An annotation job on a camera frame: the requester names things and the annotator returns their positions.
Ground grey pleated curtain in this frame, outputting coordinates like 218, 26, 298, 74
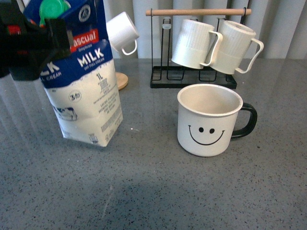
104, 0, 307, 59

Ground white smiley face mug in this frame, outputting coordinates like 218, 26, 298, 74
177, 84, 258, 157

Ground black wire mug rack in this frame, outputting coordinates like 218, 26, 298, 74
146, 7, 251, 89

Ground small white hanging cup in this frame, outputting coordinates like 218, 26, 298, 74
106, 11, 139, 56

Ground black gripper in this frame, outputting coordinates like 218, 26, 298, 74
0, 0, 73, 81

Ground blue white milk carton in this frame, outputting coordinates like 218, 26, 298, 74
23, 0, 124, 148

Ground cream ribbed mug left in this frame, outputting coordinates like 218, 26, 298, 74
172, 19, 223, 69

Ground wooden mug tree stand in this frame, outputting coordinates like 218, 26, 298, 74
116, 72, 129, 91

